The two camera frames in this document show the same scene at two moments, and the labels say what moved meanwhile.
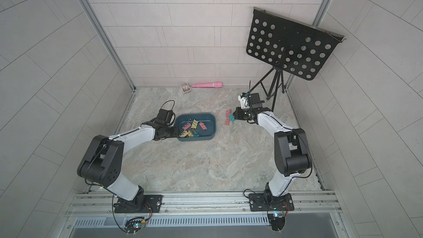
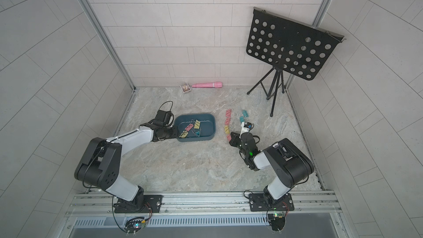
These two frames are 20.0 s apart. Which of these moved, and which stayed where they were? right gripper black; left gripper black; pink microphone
Moved: right gripper black
Stayed: left gripper black; pink microphone
